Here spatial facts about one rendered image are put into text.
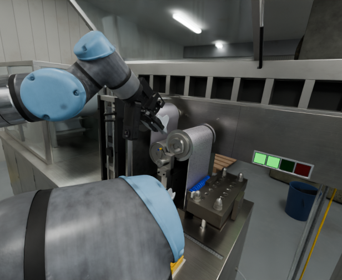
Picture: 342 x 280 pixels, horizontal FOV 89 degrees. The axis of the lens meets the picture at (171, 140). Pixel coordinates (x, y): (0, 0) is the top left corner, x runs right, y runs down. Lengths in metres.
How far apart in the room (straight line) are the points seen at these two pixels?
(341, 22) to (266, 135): 2.46
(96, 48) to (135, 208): 0.33
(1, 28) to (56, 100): 3.97
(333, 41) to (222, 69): 2.32
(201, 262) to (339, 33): 3.02
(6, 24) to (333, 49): 4.80
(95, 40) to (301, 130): 0.87
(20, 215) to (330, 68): 1.00
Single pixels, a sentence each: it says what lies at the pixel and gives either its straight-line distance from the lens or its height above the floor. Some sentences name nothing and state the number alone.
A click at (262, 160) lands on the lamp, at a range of 1.02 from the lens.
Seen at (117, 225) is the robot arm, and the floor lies 1.37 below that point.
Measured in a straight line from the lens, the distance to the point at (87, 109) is 1.58.
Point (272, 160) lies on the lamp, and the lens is 1.01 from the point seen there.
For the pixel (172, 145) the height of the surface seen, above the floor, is 1.25.
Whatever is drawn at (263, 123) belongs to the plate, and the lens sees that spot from 0.98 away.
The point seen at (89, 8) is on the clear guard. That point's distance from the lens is 1.43.
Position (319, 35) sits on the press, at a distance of 3.27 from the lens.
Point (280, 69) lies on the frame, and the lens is 0.98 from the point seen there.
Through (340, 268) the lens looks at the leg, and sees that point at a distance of 1.46.
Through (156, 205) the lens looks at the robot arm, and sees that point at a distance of 0.21.
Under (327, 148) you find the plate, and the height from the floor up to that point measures 1.31.
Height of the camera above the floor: 1.51
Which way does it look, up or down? 17 degrees down
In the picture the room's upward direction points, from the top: 4 degrees clockwise
